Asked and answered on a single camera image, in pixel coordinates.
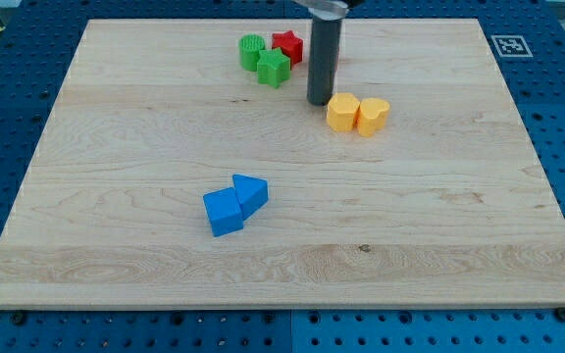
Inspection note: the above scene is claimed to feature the light wooden board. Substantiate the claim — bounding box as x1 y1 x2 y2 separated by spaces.
0 19 565 311

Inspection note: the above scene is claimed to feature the blue cube block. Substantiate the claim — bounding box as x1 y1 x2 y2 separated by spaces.
203 187 243 237

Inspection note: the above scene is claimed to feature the blue triangle block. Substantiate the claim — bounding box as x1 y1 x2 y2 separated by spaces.
232 175 269 220

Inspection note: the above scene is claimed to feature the white fiducial marker tag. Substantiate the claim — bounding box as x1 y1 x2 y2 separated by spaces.
491 34 533 58

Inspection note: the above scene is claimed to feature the red star block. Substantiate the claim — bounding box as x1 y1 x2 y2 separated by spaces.
272 30 304 67

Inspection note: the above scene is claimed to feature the yellow pentagon block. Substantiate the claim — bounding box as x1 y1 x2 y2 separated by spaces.
326 92 360 132

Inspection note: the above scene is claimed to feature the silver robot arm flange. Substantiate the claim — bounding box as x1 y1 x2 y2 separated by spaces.
293 0 365 21

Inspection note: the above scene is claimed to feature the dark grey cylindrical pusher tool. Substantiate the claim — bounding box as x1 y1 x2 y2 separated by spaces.
307 11 342 106

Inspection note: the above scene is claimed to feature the green star block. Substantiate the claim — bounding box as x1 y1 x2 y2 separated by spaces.
257 48 291 88

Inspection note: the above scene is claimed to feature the yellow heart block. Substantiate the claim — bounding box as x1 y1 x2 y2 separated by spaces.
356 98 390 137

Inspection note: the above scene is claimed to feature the green cylinder block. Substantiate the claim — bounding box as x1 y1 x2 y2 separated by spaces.
237 33 266 72

